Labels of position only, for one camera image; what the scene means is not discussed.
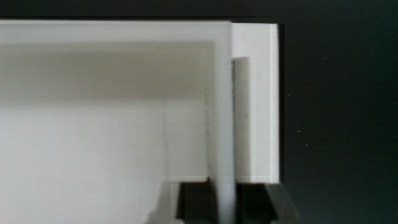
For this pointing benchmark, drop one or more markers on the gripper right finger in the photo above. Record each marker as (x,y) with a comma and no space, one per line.
(265,205)

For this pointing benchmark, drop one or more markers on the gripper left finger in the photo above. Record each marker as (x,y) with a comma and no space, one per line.
(186,203)

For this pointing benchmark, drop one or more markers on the white drawer cabinet housing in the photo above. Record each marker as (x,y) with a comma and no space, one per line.
(138,104)

